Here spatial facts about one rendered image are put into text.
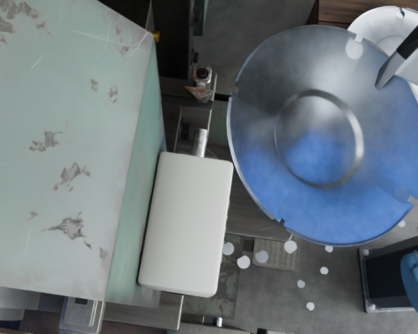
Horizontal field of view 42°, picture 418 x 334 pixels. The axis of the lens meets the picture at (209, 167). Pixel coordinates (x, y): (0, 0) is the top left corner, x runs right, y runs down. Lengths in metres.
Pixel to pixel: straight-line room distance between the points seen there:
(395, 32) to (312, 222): 0.84
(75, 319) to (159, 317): 0.13
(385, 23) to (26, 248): 1.40
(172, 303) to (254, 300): 0.74
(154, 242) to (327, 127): 0.46
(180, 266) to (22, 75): 0.14
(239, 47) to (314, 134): 1.13
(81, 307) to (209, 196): 0.61
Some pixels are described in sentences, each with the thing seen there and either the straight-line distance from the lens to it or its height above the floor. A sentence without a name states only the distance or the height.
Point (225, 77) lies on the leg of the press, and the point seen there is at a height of 0.64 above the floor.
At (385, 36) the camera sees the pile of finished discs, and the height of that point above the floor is 0.37.
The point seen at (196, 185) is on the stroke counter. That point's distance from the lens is 0.28.
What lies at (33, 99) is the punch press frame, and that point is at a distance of 0.17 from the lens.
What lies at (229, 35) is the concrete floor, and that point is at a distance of 1.84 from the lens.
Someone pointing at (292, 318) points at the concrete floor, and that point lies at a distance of 1.64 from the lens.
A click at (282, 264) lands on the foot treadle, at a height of 0.16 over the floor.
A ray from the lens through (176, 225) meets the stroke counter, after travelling 0.28.
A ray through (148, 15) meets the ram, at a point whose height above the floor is 1.17.
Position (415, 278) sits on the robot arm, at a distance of 1.03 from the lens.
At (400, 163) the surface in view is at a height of 1.00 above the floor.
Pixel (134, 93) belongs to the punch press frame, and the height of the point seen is 1.43.
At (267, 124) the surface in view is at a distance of 0.76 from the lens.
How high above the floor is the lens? 1.61
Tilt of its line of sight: 75 degrees down
